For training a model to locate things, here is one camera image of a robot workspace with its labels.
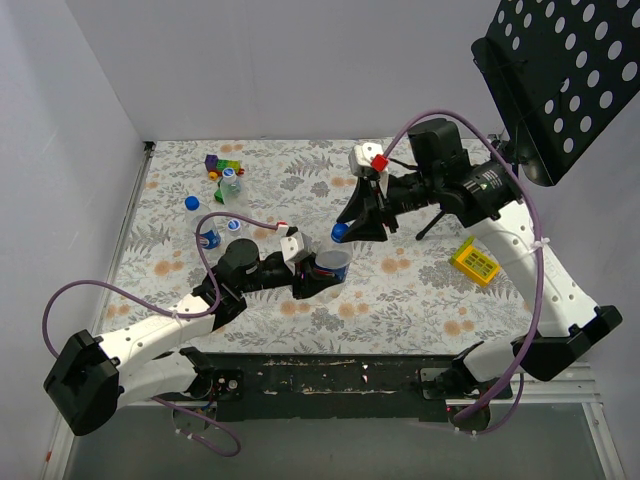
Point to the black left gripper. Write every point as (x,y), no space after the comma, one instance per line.
(300,282)

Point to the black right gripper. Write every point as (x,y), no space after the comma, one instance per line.
(382,209)

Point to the blue bottle cap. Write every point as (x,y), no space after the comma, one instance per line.
(192,203)
(338,231)

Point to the Pepsi bottle blue label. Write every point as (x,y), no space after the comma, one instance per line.
(333,258)

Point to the white bottle cap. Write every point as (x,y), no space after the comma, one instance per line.
(234,226)

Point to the Pocari Sweat labelled bottle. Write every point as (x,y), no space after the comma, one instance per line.
(208,234)

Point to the clear unlabelled plastic bottle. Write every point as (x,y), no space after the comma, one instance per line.
(235,196)

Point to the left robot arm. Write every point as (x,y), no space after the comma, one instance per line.
(94,376)

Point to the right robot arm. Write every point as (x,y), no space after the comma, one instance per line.
(505,250)

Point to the yellow green toy block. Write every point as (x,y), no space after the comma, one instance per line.
(474,264)

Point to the green blue toy figure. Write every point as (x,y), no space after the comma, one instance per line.
(218,196)

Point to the colourful toy block train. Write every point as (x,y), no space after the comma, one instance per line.
(214,166)

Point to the black music stand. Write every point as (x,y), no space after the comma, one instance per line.
(558,72)

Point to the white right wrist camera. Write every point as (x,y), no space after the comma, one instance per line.
(361,163)

